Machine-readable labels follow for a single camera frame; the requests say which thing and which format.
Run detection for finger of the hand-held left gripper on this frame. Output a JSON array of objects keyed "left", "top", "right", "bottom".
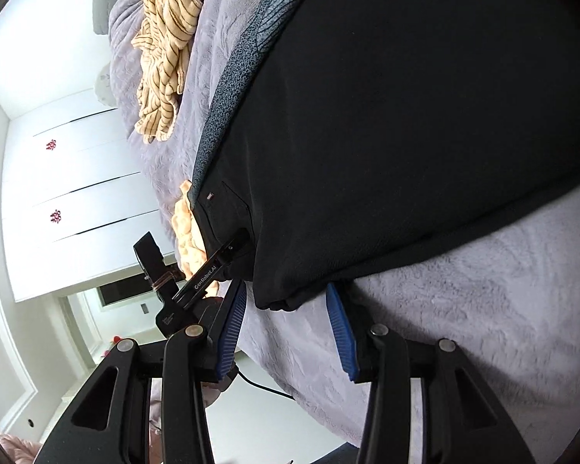
[{"left": 217, "top": 229, "right": 252, "bottom": 266}]

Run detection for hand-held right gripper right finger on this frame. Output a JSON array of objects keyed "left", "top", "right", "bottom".
[{"left": 325, "top": 283, "right": 537, "bottom": 464}]

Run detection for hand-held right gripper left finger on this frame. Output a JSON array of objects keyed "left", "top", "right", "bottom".
[{"left": 39, "top": 280, "right": 248, "bottom": 464}]

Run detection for black pants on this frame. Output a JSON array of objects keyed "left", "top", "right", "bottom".
[{"left": 186, "top": 0, "right": 580, "bottom": 312}]

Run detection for orange garment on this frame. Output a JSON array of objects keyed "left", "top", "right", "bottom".
[{"left": 171, "top": 180, "right": 223, "bottom": 295}]

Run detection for purple plush blanket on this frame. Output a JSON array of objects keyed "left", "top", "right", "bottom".
[{"left": 107, "top": 0, "right": 580, "bottom": 450}]

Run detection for white wardrobe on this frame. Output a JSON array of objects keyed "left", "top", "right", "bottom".
[{"left": 0, "top": 87, "right": 175, "bottom": 303}]

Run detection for pink cloth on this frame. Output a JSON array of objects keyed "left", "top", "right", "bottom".
[{"left": 0, "top": 432, "right": 42, "bottom": 464}]

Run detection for beige striped cloth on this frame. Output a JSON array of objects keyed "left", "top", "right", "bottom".
[{"left": 131, "top": 0, "right": 205, "bottom": 145}]

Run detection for black cable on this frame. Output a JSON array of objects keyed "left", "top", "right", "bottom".
[{"left": 236, "top": 371, "right": 298, "bottom": 401}]

